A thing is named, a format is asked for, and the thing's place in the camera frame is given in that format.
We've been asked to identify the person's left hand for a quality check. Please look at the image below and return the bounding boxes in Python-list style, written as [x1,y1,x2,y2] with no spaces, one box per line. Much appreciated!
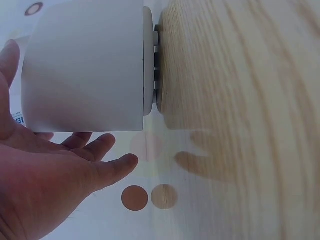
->
[0,39,140,240]

